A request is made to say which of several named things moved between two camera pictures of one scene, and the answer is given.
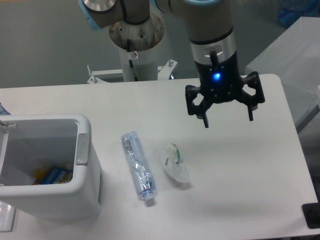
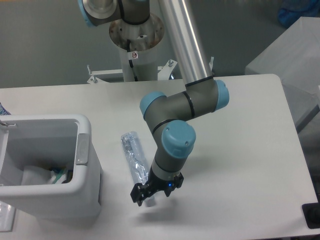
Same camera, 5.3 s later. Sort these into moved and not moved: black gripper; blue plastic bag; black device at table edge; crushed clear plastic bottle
Moved: black gripper
Not moved: crushed clear plastic bottle; blue plastic bag; black device at table edge
